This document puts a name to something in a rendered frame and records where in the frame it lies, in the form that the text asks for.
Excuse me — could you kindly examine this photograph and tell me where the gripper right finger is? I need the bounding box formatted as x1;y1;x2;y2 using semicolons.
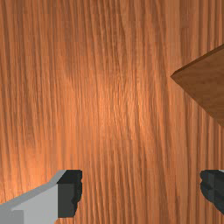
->
199;169;224;216

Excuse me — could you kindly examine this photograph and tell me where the brown door in frame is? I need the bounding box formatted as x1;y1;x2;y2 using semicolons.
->
170;43;224;128

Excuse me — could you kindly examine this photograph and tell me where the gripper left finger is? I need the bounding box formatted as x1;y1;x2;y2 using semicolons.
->
0;169;83;224

